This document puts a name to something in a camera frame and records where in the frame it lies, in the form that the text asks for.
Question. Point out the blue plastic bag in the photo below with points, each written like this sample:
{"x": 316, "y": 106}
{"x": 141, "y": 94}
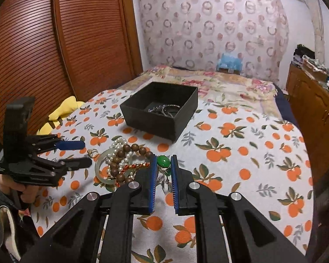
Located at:
{"x": 229, "y": 62}

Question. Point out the white wrapped pipe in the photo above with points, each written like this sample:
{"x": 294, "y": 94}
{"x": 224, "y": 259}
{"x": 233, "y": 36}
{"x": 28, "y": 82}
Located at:
{"x": 316, "y": 24}

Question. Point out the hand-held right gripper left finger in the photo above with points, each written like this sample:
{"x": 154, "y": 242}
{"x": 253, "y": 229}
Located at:
{"x": 153, "y": 184}

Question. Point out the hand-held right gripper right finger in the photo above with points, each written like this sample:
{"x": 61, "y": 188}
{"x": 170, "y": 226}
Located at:
{"x": 174, "y": 184}

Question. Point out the black jewelry box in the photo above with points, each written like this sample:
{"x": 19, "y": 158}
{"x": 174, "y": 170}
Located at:
{"x": 142, "y": 116}

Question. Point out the pile of folded clothes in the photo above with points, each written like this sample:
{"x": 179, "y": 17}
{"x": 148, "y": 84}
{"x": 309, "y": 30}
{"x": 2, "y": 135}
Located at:
{"x": 309, "y": 60}

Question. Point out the wooden sideboard cabinet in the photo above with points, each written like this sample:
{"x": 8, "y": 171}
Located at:
{"x": 315, "y": 115}

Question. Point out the person's left hand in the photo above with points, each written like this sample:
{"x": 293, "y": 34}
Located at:
{"x": 27, "y": 196}

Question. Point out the orange fruit print blanket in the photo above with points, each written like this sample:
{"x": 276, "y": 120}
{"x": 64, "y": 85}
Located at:
{"x": 235, "y": 153}

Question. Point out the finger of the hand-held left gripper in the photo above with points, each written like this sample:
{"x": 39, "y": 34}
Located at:
{"x": 71, "y": 145}
{"x": 78, "y": 163}

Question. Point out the person's left forearm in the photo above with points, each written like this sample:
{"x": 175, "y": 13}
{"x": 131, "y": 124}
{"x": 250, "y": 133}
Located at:
{"x": 8, "y": 232}

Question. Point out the silver bangle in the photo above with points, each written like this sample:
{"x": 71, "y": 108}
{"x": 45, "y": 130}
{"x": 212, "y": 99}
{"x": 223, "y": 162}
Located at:
{"x": 173, "y": 111}

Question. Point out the pale jade bangle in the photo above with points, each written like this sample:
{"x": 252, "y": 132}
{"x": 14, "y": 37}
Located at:
{"x": 99, "y": 167}

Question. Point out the dark blue bed sheet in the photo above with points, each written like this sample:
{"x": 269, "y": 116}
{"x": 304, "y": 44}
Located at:
{"x": 286, "y": 106}

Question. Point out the yellow plush toy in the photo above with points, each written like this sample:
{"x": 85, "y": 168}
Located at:
{"x": 60, "y": 109}

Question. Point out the floral bedspread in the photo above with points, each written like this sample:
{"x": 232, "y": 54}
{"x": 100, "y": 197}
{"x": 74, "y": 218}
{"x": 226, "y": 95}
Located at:
{"x": 224, "y": 86}

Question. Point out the brown slatted wooden wardrobe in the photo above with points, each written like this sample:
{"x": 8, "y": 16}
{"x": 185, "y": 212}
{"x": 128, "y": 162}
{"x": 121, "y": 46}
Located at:
{"x": 57, "y": 46}

